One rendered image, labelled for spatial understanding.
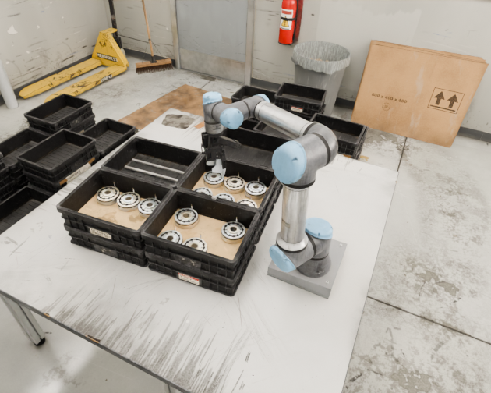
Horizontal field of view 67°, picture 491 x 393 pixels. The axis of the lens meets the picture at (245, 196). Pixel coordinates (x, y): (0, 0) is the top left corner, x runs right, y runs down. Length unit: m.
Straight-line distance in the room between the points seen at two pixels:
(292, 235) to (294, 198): 0.16
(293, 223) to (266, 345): 0.47
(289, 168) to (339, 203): 0.96
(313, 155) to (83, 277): 1.09
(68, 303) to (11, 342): 0.92
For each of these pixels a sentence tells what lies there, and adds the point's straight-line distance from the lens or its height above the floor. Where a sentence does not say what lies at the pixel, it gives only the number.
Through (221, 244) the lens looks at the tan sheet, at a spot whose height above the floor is 0.83.
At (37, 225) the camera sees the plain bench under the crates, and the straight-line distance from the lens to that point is 2.03.
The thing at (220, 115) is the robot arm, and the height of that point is 1.32.
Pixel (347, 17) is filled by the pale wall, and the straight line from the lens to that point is 4.25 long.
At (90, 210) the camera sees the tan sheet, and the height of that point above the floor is 0.83.
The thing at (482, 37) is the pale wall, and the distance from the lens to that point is 4.21.
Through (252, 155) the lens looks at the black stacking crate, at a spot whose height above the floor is 0.83.
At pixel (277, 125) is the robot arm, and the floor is 1.33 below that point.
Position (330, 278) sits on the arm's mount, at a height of 0.77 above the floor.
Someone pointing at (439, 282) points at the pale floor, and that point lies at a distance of 2.84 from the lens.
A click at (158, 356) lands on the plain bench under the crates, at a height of 0.70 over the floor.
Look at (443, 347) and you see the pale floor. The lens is 2.56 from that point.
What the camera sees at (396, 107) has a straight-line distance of 4.18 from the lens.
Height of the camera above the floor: 2.00
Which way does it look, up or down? 41 degrees down
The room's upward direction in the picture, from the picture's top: 3 degrees clockwise
